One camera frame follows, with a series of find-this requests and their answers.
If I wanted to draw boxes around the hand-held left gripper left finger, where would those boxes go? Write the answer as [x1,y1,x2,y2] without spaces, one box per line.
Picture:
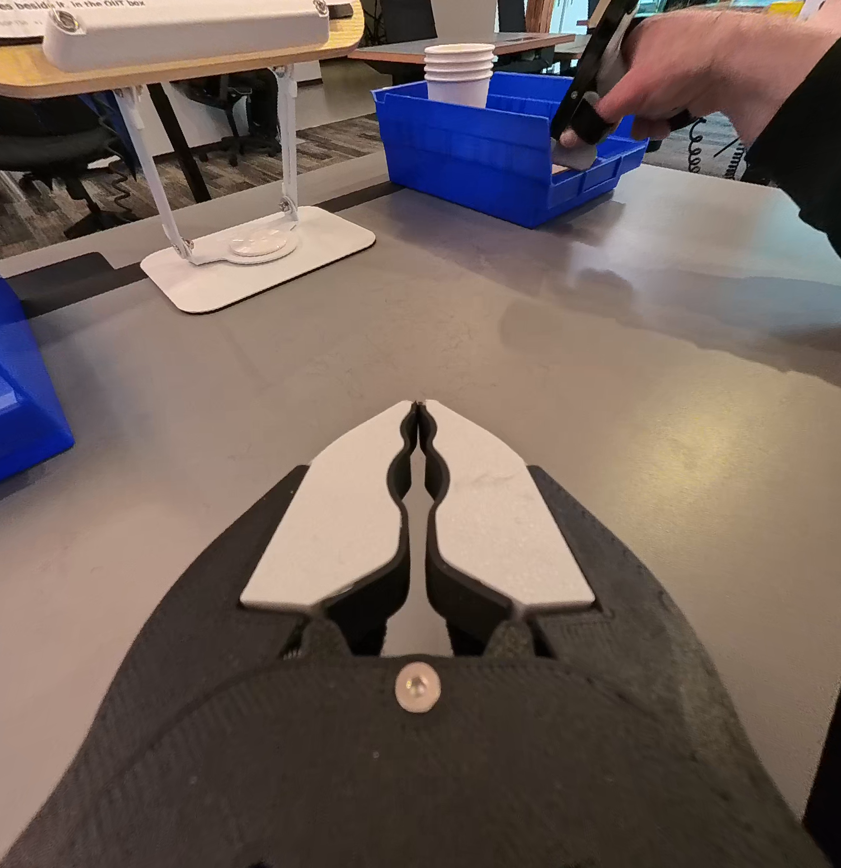
[239,400,421,656]

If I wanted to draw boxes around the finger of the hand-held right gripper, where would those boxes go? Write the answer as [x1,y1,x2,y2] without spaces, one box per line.
[551,137,599,172]

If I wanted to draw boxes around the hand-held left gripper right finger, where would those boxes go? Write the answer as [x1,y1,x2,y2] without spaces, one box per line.
[418,400,596,657]

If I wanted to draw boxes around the blue plastic bin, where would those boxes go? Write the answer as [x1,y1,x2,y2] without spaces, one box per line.
[371,71,649,229]
[0,261,75,489]

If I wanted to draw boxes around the black standing desk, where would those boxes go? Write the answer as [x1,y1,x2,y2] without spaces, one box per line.
[148,81,212,203]

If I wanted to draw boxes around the person's right hand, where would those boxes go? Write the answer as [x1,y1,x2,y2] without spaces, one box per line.
[595,8,841,145]

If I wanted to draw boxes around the black chair back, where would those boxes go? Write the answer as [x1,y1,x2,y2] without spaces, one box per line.
[378,0,439,43]

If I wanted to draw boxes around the brown top table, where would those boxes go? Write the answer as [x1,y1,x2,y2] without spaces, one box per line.
[349,33,597,65]

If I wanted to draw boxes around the person's black clothing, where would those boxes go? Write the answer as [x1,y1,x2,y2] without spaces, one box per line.
[802,705,841,868]

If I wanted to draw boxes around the black office chair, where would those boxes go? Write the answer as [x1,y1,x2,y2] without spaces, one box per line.
[0,91,140,240]

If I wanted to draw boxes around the instruction sheet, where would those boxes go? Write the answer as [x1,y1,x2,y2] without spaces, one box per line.
[0,0,357,47]

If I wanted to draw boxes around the black coiled cable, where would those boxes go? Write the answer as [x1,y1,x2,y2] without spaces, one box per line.
[688,115,747,180]

